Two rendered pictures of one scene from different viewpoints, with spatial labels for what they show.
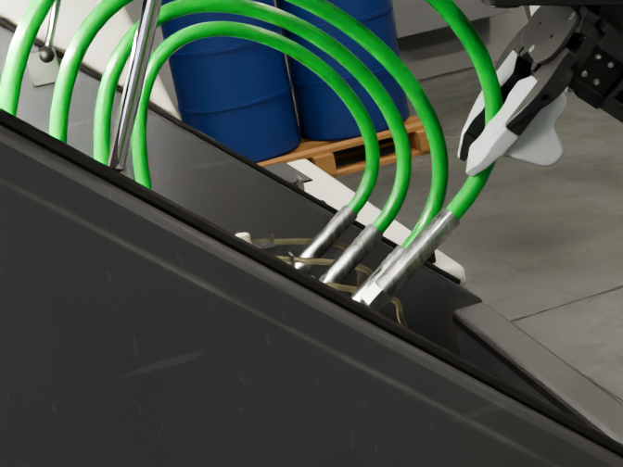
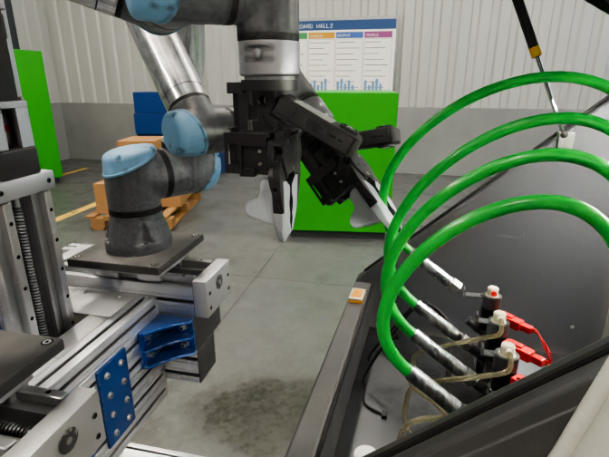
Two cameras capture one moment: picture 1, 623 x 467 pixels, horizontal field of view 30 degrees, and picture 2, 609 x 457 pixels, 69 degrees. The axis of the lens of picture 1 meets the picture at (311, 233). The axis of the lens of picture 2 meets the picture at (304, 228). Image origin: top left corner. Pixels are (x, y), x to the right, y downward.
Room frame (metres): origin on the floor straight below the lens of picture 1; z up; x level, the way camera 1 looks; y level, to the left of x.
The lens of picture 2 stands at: (1.52, 0.05, 1.41)
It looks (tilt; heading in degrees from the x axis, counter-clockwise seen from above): 19 degrees down; 208
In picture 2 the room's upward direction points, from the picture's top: straight up
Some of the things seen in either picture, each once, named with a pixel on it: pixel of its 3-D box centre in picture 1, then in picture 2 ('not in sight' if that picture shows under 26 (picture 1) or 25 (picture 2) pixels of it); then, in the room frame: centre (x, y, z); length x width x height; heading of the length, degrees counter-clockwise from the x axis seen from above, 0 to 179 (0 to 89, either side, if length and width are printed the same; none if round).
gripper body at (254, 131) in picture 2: not in sight; (265, 129); (1.02, -0.27, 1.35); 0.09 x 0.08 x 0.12; 102
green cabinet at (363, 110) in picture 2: not in sight; (339, 160); (-2.44, -1.66, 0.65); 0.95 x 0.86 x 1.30; 113
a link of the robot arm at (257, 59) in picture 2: not in sight; (268, 62); (1.02, -0.26, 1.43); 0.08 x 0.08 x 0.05
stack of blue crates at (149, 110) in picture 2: not in sight; (180, 133); (-3.74, -4.90, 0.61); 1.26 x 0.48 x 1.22; 105
